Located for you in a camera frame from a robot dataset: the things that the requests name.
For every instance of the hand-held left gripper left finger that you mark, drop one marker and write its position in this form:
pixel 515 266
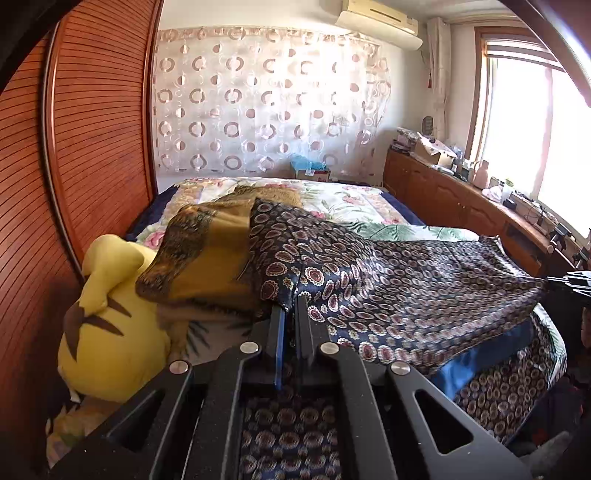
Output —
pixel 279 350

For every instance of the white tied curtain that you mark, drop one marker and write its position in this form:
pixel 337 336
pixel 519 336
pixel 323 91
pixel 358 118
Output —
pixel 437 69

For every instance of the blue plastic bag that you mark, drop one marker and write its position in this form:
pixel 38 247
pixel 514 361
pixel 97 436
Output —
pixel 307 163

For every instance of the floral quilt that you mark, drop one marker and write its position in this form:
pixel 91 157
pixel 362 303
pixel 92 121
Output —
pixel 341 198

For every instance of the yellow plush toy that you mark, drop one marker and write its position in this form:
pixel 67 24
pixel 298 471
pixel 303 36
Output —
pixel 111 341

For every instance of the open cardboard box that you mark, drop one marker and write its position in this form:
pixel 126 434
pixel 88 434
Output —
pixel 431 152

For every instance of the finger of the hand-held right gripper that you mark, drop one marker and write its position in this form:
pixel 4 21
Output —
pixel 565 281

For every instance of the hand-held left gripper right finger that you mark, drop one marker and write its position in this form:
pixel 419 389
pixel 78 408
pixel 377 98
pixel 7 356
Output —
pixel 301 350

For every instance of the white air conditioner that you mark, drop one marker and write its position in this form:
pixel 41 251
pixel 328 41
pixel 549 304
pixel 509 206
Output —
pixel 378 32

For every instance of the navy patterned shirt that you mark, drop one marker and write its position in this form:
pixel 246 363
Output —
pixel 392 286

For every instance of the wooden-framed window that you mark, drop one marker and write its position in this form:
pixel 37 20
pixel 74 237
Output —
pixel 512 129

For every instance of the purple plastic item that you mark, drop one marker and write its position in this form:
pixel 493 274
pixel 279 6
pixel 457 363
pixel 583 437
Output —
pixel 492 194

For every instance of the green-capped bottle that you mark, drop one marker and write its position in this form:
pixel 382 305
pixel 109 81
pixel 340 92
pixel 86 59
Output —
pixel 508 191

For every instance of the small black box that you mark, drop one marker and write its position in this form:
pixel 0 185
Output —
pixel 509 204

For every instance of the beige air conditioner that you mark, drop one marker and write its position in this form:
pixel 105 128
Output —
pixel 378 14

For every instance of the pink bottle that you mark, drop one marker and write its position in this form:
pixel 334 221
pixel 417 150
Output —
pixel 482 175

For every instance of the black object with metal cap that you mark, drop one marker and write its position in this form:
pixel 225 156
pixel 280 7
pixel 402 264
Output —
pixel 570 261

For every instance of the wooden window cabinet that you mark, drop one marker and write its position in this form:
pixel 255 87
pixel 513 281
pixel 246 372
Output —
pixel 438 194

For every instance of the small black tripod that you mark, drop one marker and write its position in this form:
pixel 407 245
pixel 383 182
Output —
pixel 559 234

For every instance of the golden patterned garment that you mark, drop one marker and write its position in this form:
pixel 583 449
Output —
pixel 207 258

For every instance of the circle-patterned sheer curtain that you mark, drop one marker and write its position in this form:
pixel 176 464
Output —
pixel 268 101

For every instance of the window blind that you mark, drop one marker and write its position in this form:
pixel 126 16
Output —
pixel 526 53

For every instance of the dark oval ornament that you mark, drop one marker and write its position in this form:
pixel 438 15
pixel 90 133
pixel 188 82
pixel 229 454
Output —
pixel 428 125

